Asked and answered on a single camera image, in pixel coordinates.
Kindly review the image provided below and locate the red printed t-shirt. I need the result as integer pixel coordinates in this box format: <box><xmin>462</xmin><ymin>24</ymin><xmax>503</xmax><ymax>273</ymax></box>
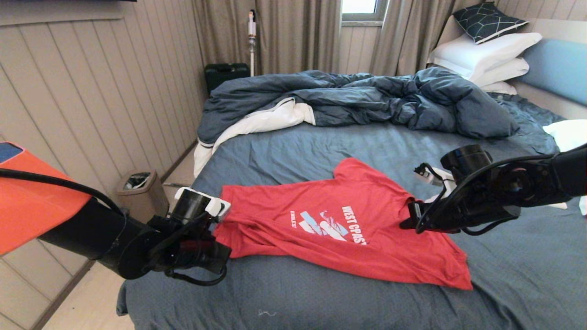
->
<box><xmin>213</xmin><ymin>157</ymin><xmax>473</xmax><ymax>290</ymax></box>

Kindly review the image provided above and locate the beige trash bin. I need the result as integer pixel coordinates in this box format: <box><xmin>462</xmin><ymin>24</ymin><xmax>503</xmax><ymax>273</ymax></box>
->
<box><xmin>115</xmin><ymin>170</ymin><xmax>170</xmax><ymax>224</ymax></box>

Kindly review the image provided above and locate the blue-grey bed sheet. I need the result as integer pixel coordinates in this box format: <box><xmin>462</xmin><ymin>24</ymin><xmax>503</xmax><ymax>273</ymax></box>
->
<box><xmin>116</xmin><ymin>94</ymin><xmax>587</xmax><ymax>330</ymax></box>

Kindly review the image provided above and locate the dark blue crumpled duvet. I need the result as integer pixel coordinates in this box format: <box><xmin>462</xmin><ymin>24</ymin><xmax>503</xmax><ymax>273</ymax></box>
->
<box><xmin>194</xmin><ymin>66</ymin><xmax>521</xmax><ymax>179</ymax></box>

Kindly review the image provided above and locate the large white pillow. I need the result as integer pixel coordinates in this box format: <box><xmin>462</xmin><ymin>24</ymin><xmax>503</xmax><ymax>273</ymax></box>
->
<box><xmin>426</xmin><ymin>32</ymin><xmax>543</xmax><ymax>83</ymax></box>

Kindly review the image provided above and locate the blue headboard cushion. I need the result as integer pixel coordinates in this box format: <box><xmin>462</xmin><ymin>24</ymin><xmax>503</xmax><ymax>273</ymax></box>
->
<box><xmin>517</xmin><ymin>38</ymin><xmax>587</xmax><ymax>107</ymax></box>

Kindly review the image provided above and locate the beige curtain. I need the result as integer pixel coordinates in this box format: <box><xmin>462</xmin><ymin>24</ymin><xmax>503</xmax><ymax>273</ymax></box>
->
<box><xmin>192</xmin><ymin>0</ymin><xmax>343</xmax><ymax>77</ymax></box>
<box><xmin>369</xmin><ymin>0</ymin><xmax>483</xmax><ymax>77</ymax></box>

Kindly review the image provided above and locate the dark green suitcase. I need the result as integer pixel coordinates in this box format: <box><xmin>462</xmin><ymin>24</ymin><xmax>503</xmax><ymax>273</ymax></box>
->
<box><xmin>204</xmin><ymin>63</ymin><xmax>251</xmax><ymax>98</ymax></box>

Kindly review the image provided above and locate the dark geometric patterned cushion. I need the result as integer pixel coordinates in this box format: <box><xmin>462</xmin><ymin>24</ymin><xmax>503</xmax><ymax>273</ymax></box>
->
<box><xmin>452</xmin><ymin>2</ymin><xmax>529</xmax><ymax>45</ymax></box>

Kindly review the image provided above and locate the white stick vacuum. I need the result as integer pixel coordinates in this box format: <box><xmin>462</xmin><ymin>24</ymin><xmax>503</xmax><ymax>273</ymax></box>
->
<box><xmin>247</xmin><ymin>10</ymin><xmax>257</xmax><ymax>77</ymax></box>

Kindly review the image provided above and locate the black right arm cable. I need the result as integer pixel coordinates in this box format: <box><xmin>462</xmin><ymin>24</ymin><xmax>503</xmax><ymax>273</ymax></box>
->
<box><xmin>415</xmin><ymin>154</ymin><xmax>587</xmax><ymax>236</ymax></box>

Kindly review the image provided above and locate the window with grey frame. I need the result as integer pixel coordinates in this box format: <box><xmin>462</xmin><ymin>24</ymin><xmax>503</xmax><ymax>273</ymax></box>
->
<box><xmin>341</xmin><ymin>0</ymin><xmax>388</xmax><ymax>23</ymax></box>

